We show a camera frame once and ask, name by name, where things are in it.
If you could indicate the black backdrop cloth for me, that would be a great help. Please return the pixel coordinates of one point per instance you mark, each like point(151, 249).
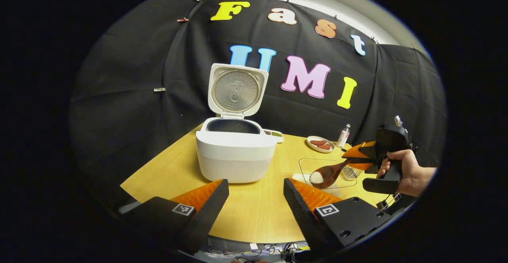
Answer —
point(119, 76)

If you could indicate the clear box of white rice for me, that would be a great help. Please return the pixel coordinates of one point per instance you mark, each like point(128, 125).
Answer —
point(301, 177)

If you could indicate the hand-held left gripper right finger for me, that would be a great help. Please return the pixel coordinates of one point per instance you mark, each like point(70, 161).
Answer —
point(303, 219)

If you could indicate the white round plate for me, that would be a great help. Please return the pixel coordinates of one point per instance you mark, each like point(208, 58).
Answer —
point(311, 146)

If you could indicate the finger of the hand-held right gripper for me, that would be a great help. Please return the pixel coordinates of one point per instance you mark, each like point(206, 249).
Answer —
point(359, 166)
point(359, 150)

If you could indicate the small bottle with pink label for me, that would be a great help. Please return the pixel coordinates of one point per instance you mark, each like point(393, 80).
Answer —
point(343, 137)

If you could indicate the white rice cooker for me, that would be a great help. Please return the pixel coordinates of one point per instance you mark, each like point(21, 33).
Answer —
point(234, 160)

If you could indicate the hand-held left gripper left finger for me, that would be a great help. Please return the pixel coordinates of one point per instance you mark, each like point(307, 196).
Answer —
point(210, 215)

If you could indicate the red meat piece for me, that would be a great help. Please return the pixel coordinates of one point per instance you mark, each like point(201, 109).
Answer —
point(324, 146)
point(317, 142)

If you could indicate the brown wooden spoon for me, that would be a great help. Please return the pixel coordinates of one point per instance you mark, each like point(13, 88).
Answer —
point(329, 173)

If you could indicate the scoop of white rice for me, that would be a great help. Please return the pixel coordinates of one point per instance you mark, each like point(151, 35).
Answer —
point(316, 177)

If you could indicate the white divided grain dish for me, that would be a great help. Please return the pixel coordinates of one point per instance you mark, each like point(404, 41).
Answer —
point(278, 135)

